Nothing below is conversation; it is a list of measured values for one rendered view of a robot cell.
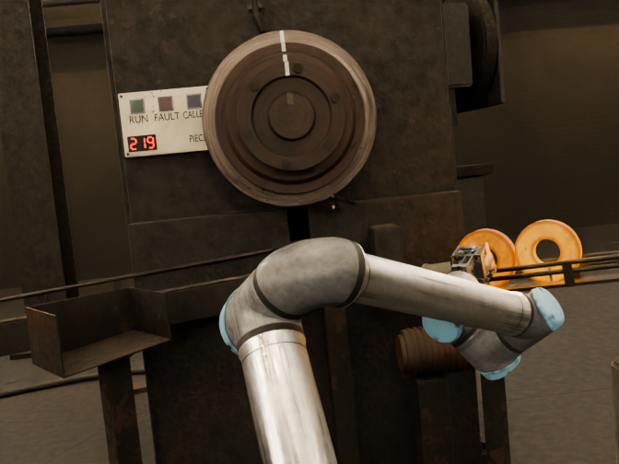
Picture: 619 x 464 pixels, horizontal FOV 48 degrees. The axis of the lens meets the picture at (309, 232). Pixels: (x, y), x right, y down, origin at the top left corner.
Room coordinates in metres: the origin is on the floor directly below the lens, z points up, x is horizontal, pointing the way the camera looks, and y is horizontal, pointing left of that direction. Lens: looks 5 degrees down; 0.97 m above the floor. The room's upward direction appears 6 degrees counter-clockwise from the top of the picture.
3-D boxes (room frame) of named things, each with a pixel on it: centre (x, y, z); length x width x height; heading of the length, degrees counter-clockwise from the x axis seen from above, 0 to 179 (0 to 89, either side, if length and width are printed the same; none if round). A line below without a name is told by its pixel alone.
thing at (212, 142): (1.93, 0.02, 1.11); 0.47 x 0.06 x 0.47; 94
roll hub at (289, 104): (1.83, 0.02, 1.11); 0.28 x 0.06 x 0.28; 94
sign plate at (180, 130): (2.02, 0.37, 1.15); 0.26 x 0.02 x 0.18; 94
